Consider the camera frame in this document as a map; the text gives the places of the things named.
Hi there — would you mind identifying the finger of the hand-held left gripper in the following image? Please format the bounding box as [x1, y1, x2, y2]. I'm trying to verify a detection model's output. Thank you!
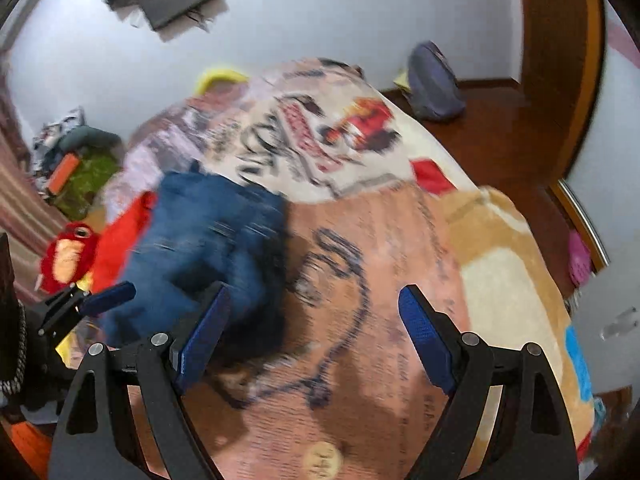
[37, 281, 137, 337]

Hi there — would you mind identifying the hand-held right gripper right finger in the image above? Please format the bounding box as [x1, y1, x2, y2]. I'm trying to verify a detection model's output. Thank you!
[397, 284, 581, 480]

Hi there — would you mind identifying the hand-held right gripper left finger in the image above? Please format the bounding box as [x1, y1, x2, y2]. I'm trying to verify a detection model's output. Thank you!
[47, 282, 233, 480]

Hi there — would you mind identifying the red sweatshirt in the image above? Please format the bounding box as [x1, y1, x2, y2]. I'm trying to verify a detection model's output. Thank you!
[90, 191, 161, 296]

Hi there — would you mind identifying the blue denim jacket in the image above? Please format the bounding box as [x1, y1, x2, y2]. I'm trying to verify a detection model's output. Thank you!
[97, 170, 291, 361]

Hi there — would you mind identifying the yellow printed shirt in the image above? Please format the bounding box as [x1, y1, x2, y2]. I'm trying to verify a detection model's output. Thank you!
[54, 272, 101, 366]

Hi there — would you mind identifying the red plush toy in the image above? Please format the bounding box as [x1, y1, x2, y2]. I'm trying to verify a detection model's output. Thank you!
[37, 221, 101, 295]

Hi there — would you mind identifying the printed blanket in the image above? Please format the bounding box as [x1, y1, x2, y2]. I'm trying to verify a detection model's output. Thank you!
[102, 57, 608, 480]

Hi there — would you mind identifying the striped cloth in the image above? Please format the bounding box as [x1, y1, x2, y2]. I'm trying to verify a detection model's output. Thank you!
[0, 75, 56, 301]

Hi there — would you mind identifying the dark green pillow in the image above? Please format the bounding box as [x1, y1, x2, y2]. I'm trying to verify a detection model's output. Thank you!
[60, 126, 123, 153]

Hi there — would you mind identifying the pink item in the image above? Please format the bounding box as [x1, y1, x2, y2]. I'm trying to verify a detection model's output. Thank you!
[567, 230, 593, 288]

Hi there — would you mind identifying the grey patterned bag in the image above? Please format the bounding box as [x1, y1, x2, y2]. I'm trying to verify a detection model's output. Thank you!
[32, 107, 86, 161]

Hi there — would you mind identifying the grey backpack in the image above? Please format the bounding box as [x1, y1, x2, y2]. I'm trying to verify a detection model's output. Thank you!
[407, 41, 467, 122]

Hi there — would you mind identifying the wooden door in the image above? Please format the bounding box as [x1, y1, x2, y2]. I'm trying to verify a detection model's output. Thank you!
[517, 0, 608, 181]

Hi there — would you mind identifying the orange strap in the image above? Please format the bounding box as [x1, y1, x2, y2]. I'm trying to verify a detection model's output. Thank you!
[46, 154, 81, 195]

